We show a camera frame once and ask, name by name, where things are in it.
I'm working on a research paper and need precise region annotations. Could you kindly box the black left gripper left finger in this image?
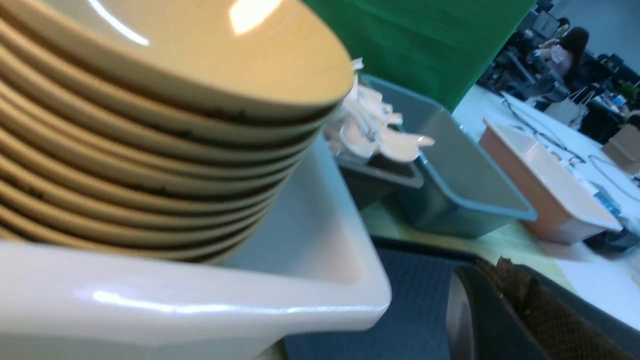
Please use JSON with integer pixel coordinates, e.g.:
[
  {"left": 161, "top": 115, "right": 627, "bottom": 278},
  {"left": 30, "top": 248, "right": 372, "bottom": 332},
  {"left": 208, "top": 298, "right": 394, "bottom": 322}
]
[{"left": 445, "top": 265, "right": 550, "bottom": 360}]

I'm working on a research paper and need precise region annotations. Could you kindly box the pink plastic bin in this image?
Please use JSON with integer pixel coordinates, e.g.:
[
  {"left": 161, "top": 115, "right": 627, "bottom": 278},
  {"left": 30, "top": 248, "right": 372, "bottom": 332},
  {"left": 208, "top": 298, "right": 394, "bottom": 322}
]
[{"left": 478, "top": 120, "right": 623, "bottom": 245}]

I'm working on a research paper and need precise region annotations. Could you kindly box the top tan stacked bowl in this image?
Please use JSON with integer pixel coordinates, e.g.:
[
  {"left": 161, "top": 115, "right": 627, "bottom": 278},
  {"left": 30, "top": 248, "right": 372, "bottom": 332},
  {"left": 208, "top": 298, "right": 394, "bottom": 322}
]
[{"left": 1, "top": 0, "right": 354, "bottom": 120}]

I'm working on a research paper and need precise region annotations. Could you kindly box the black serving tray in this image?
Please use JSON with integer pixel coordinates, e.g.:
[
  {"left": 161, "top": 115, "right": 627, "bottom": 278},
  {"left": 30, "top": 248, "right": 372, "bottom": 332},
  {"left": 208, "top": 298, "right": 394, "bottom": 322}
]
[{"left": 282, "top": 235, "right": 640, "bottom": 360}]

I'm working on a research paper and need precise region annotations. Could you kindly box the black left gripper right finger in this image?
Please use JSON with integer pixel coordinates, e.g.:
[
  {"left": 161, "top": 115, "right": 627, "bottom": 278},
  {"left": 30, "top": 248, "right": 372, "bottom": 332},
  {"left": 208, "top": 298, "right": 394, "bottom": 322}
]
[{"left": 477, "top": 257, "right": 640, "bottom": 360}]

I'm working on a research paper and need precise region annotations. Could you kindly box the green backdrop cloth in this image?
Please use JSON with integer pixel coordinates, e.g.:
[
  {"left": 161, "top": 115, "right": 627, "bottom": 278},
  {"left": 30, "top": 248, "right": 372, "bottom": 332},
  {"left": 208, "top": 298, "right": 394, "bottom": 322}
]
[{"left": 305, "top": 0, "right": 535, "bottom": 110}]

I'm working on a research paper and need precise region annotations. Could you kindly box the pile of white spoons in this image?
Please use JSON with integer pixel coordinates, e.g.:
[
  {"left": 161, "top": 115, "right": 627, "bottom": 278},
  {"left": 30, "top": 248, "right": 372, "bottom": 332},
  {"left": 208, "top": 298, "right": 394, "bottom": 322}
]
[{"left": 322, "top": 58, "right": 435, "bottom": 165}]

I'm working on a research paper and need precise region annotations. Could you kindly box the person in background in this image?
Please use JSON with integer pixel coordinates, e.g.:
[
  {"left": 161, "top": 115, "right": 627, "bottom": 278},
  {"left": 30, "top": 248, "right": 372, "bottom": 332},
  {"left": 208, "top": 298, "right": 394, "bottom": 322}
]
[{"left": 535, "top": 27, "right": 590, "bottom": 81}]

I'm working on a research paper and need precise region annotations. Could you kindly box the grey spoon bin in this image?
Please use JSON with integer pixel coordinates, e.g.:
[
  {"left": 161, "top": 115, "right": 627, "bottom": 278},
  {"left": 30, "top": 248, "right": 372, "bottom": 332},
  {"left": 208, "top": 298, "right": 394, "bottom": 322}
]
[{"left": 335, "top": 154, "right": 425, "bottom": 211}]

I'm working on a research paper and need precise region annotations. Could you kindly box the large white plastic tub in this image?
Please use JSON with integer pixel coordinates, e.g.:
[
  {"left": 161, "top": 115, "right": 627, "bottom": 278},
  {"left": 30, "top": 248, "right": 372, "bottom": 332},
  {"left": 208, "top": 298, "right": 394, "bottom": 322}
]
[{"left": 0, "top": 137, "right": 392, "bottom": 360}]

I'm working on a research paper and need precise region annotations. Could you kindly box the blue chopstick bin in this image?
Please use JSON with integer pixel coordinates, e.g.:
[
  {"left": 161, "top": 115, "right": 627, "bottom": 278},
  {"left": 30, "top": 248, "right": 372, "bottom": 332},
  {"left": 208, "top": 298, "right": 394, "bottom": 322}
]
[{"left": 360, "top": 75, "right": 538, "bottom": 239}]

